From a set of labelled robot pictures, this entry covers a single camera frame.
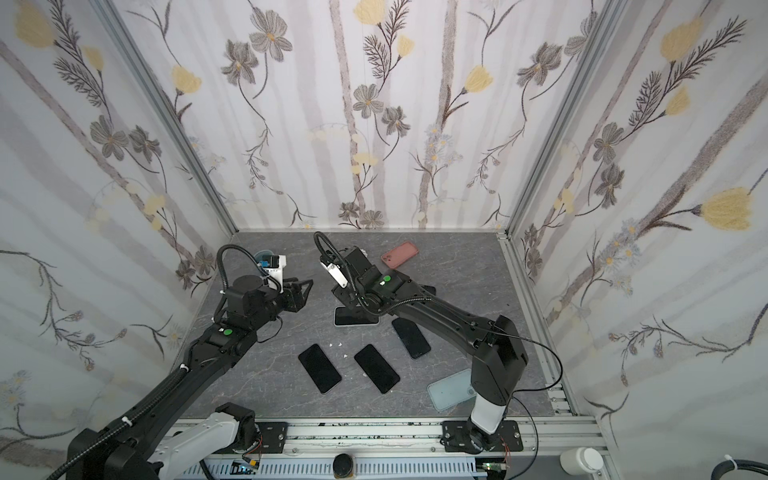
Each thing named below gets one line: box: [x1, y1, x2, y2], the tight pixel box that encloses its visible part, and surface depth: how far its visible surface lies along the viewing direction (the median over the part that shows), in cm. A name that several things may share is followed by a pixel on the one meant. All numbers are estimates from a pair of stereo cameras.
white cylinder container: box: [560, 447, 604, 475], surface depth 65 cm
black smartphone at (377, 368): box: [354, 344, 400, 394], surface depth 88 cm
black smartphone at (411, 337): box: [392, 317, 431, 359], surface depth 93 cm
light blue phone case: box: [333, 306, 381, 327], surface depth 97 cm
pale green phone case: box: [426, 368, 477, 413], surface depth 84 cm
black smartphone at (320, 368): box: [298, 344, 342, 394], surface depth 86 cm
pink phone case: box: [381, 241, 419, 269], surface depth 117 cm
